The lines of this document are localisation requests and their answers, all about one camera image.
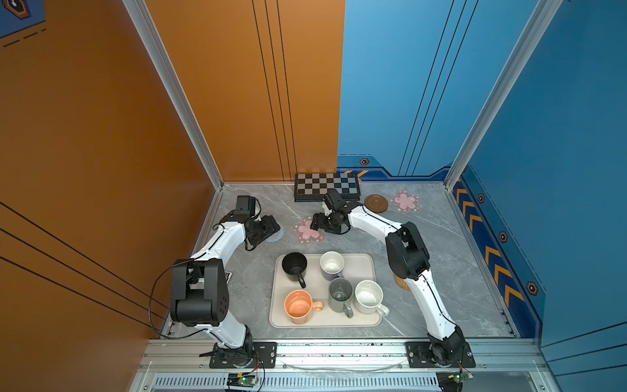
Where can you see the aluminium front rail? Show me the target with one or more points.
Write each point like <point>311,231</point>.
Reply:
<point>363,364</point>

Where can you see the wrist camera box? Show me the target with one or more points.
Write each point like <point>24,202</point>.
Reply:
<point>245,208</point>
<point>334,202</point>

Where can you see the aluminium corner post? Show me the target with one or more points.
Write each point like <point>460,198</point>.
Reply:
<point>533,31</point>
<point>153,43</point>

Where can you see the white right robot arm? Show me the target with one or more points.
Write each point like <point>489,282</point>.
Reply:
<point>408,259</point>

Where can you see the aluminium right corner post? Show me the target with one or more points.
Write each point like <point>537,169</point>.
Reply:
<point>533,31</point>

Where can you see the brown wooden round coaster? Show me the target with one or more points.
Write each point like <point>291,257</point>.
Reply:
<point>376,203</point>

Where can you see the green circuit board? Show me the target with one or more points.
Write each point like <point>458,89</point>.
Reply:
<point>241,381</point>

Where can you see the beige serving tray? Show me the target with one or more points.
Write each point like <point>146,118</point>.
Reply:
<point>358,267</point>

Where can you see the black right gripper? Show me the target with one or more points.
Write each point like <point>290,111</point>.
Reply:
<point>317,223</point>

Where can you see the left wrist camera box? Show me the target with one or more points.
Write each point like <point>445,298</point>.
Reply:
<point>245,208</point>

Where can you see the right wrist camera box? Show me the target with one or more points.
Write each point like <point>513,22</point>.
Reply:
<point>334,202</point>

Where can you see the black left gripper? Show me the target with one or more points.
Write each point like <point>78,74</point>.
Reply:
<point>270,226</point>

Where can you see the black mug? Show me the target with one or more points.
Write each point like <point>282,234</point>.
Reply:
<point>294,266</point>

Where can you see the white lavender mug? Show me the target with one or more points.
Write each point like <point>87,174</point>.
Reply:
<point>332,265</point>

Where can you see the grey mug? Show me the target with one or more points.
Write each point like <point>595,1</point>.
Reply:
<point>340,295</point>

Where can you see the small right circuit board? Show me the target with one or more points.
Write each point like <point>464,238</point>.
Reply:
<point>453,382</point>

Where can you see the black white chessboard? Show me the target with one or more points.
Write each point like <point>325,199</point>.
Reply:
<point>312,187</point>

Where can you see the orange pink mug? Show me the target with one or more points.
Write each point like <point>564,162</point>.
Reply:
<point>300,306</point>

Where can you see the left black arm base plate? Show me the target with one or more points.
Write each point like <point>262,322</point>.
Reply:
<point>264,354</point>

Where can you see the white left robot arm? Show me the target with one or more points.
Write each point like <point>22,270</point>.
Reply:
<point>199,291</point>

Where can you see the aluminium left corner post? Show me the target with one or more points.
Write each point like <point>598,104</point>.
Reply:
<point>153,43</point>

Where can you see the pink flower coaster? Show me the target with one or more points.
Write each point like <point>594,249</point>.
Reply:
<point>404,202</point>
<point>305,234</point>

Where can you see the light blue woven coaster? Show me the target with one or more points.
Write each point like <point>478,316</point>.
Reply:
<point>276,236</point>

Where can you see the tan rattan round coaster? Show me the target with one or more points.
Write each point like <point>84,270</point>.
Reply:
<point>401,283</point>

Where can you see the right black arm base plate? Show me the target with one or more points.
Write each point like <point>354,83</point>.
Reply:
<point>422,354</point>

